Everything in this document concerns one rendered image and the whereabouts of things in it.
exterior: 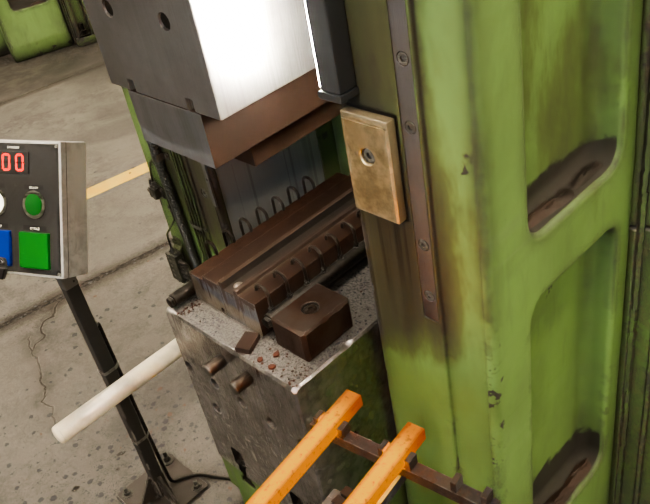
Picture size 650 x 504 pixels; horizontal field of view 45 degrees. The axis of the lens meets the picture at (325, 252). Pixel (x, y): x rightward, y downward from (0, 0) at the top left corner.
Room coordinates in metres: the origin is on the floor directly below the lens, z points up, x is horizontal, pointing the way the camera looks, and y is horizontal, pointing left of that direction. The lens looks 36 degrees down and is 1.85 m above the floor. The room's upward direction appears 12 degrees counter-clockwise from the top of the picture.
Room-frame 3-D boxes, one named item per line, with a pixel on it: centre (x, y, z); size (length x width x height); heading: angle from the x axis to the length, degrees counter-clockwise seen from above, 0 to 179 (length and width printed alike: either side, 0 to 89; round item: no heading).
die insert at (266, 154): (1.30, -0.01, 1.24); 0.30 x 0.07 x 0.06; 129
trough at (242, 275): (1.28, 0.02, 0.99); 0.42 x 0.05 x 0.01; 129
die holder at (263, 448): (1.26, 0.00, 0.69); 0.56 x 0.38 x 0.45; 129
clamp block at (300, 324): (1.07, 0.04, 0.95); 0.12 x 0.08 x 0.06; 129
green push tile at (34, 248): (1.40, 0.59, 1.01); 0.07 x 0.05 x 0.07; 64
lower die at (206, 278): (1.30, 0.04, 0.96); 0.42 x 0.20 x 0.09; 129
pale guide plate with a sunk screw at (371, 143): (1.00, -0.10, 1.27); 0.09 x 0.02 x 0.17; 39
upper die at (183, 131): (1.30, 0.04, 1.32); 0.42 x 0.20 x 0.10; 129
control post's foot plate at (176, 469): (1.56, 0.62, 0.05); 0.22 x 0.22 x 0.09; 39
